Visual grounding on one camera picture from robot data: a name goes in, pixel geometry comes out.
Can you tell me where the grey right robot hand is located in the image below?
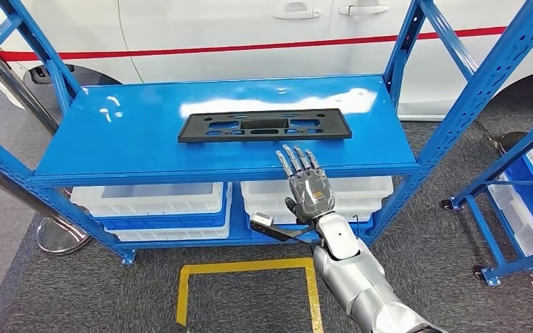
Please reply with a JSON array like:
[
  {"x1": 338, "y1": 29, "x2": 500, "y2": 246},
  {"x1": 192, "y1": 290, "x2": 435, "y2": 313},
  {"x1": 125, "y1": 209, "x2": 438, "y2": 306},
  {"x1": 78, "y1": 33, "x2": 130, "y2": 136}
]
[{"x1": 276, "y1": 144, "x2": 337, "y2": 221}]

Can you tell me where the black plastic plate frame part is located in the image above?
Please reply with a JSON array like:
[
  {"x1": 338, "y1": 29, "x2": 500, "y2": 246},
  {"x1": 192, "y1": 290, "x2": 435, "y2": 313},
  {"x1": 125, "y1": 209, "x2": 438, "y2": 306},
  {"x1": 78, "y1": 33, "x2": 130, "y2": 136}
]
[{"x1": 177, "y1": 108, "x2": 353, "y2": 144}]

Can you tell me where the blue wheeled shelf rack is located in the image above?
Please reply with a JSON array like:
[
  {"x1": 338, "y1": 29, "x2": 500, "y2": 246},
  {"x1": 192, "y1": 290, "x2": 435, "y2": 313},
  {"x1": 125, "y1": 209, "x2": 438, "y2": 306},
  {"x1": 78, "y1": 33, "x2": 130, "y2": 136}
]
[{"x1": 441, "y1": 105, "x2": 533, "y2": 288}]

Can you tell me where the blue metal shelf rack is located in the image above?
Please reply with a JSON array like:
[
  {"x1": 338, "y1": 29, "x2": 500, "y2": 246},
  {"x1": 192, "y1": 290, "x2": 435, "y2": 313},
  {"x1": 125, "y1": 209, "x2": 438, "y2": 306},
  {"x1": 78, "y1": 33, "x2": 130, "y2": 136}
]
[{"x1": 0, "y1": 0, "x2": 533, "y2": 266}]

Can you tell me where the red barrier belt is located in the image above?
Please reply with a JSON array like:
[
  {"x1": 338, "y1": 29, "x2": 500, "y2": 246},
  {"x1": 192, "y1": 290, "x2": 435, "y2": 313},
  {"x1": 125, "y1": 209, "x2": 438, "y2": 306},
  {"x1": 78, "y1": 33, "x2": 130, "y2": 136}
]
[{"x1": 0, "y1": 22, "x2": 533, "y2": 62}]

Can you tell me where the white car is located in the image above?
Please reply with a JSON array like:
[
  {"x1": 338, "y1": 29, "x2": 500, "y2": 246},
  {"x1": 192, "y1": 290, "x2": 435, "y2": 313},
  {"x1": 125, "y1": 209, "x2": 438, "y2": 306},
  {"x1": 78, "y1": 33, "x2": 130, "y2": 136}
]
[{"x1": 0, "y1": 0, "x2": 533, "y2": 121}]

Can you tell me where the dark round base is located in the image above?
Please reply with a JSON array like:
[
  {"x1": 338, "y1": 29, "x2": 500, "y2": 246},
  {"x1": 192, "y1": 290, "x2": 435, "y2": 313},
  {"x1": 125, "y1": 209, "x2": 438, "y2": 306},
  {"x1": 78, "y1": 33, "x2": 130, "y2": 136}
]
[{"x1": 498, "y1": 131, "x2": 530, "y2": 156}]

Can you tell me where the black camera bracket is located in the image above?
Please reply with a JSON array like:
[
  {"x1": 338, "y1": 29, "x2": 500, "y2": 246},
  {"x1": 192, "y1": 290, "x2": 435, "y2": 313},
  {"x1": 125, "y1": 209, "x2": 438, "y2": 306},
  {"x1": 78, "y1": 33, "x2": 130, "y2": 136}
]
[{"x1": 262, "y1": 220, "x2": 323, "y2": 244}]

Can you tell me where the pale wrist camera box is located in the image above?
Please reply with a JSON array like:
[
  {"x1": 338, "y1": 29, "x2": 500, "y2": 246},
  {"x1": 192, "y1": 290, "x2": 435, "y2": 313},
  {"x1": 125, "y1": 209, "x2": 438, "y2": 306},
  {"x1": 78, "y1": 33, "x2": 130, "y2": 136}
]
[{"x1": 250, "y1": 211, "x2": 274, "y2": 227}]

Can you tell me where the chrome stanchion post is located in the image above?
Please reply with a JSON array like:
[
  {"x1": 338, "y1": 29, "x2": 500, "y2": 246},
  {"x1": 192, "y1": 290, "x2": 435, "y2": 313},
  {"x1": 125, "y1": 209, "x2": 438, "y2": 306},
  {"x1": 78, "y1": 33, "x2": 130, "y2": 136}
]
[
  {"x1": 0, "y1": 153, "x2": 93, "y2": 256},
  {"x1": 0, "y1": 41, "x2": 60, "y2": 135}
]

